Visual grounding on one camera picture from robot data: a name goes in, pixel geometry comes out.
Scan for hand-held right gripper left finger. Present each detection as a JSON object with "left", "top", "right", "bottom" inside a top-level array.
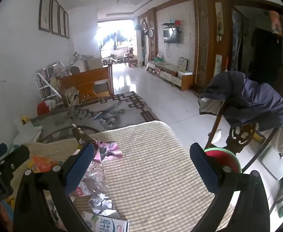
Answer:
[{"left": 12, "top": 142, "right": 95, "bottom": 232}]

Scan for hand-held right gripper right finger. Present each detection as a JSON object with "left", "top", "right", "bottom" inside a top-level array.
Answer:
[{"left": 189, "top": 142, "right": 270, "bottom": 232}]

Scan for red basin with green rim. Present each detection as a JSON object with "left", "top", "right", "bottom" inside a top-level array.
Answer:
[{"left": 203, "top": 147, "right": 243, "bottom": 174}]

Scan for pink wrapper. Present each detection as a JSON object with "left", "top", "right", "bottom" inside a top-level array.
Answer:
[{"left": 93, "top": 139, "right": 124, "bottom": 163}]

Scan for white paper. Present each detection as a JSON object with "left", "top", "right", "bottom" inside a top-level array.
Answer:
[{"left": 88, "top": 192, "right": 121, "bottom": 219}]

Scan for clear plastic wrapper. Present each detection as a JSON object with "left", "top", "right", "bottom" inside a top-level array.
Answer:
[{"left": 69, "top": 162, "right": 107, "bottom": 196}]

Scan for white box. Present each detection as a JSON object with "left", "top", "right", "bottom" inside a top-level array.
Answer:
[{"left": 13, "top": 117, "right": 42, "bottom": 148}]

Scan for orange wrapper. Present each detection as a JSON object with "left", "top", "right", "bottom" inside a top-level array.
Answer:
[{"left": 29, "top": 156, "right": 60, "bottom": 173}]

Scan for brown drink carton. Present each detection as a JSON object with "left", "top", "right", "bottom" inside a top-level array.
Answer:
[{"left": 71, "top": 124, "right": 95, "bottom": 148}]

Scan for striped beige mat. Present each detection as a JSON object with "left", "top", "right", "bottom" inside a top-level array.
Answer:
[{"left": 11, "top": 120, "right": 236, "bottom": 232}]

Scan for carved wooden chair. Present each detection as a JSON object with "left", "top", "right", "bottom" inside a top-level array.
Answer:
[{"left": 204, "top": 106, "right": 283, "bottom": 172}]

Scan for red bag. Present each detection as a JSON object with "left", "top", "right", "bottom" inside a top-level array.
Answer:
[{"left": 37, "top": 101, "right": 51, "bottom": 116}]

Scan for white green milk carton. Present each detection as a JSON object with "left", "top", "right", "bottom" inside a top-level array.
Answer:
[{"left": 81, "top": 211, "right": 130, "bottom": 232}]

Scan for grey patterned rug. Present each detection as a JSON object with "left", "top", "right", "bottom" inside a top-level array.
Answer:
[{"left": 31, "top": 91, "right": 160, "bottom": 143}]

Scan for white metal rack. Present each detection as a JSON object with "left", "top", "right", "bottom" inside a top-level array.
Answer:
[{"left": 35, "top": 63, "right": 72, "bottom": 102}]

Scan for wooden bench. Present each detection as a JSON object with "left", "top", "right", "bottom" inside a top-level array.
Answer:
[{"left": 57, "top": 65, "right": 114, "bottom": 107}]

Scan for blue jacket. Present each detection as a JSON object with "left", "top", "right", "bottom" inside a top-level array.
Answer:
[{"left": 199, "top": 71, "right": 283, "bottom": 159}]

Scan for low television cabinet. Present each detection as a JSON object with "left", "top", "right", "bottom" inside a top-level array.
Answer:
[{"left": 146, "top": 61, "right": 194, "bottom": 91}]

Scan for small framed picture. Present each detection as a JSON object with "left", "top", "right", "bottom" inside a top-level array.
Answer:
[{"left": 179, "top": 57, "right": 190, "bottom": 72}]

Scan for hanging clothes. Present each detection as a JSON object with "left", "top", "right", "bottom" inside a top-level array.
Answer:
[{"left": 98, "top": 30, "right": 130, "bottom": 46}]

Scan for blue door curtain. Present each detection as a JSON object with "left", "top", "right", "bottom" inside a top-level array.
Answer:
[{"left": 231, "top": 10, "right": 243, "bottom": 70}]

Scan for red hanging decoration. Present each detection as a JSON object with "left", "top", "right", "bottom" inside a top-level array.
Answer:
[{"left": 269, "top": 10, "right": 283, "bottom": 36}]

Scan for small wall poster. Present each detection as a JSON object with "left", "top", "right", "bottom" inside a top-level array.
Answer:
[{"left": 214, "top": 54, "right": 223, "bottom": 74}]

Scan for wall television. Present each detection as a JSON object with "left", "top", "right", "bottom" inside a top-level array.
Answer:
[{"left": 163, "top": 27, "right": 180, "bottom": 44}]

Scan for dark framed wall picture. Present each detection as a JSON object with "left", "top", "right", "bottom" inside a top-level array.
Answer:
[
  {"left": 59, "top": 4, "right": 66, "bottom": 38},
  {"left": 64, "top": 11, "right": 70, "bottom": 39},
  {"left": 39, "top": 0, "right": 52, "bottom": 32},
  {"left": 51, "top": 0, "right": 60, "bottom": 35}
]

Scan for wall shelf with items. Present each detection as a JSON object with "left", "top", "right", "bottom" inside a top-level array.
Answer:
[{"left": 161, "top": 19, "right": 182, "bottom": 28}]

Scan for tall wall poster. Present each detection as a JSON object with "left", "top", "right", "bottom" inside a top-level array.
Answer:
[{"left": 215, "top": 2, "right": 224, "bottom": 41}]

